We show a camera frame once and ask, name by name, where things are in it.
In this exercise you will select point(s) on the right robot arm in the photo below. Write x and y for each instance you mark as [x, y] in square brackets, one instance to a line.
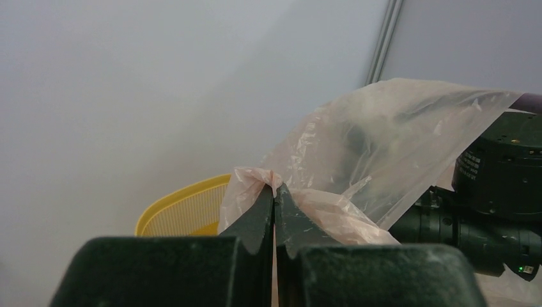
[492, 213]

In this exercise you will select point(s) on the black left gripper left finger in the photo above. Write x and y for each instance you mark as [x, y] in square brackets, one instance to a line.
[230, 269]

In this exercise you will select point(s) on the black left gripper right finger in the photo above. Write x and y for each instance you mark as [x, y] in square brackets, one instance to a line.
[313, 269]

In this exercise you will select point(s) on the yellow plastic trash bin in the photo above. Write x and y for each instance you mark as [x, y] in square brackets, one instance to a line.
[190, 211]

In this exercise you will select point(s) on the grey corner frame post right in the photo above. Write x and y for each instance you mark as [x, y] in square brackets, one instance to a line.
[390, 20]

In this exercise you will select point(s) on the pink plastic trash bag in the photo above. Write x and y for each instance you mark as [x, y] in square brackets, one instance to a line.
[355, 165]

